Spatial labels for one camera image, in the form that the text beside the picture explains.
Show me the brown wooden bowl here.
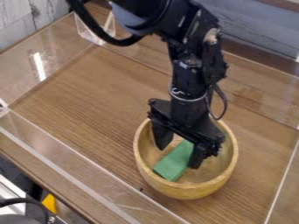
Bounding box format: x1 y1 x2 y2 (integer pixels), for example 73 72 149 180
133 119 239 200

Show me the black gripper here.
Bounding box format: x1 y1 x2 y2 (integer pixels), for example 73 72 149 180
148 87 227 169

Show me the yellow label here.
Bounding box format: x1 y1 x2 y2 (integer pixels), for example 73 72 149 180
41 193 57 214

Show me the black cable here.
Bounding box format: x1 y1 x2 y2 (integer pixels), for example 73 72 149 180
0 197 51 224

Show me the black machine base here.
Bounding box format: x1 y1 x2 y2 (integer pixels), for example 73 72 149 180
0 157 83 224

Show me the green rectangular block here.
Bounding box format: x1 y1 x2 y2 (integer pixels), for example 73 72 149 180
152 140 194 182

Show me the clear acrylic front wall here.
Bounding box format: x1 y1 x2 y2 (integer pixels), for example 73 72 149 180
0 108 188 224

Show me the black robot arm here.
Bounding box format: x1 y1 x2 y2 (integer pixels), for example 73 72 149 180
67 0 230 169

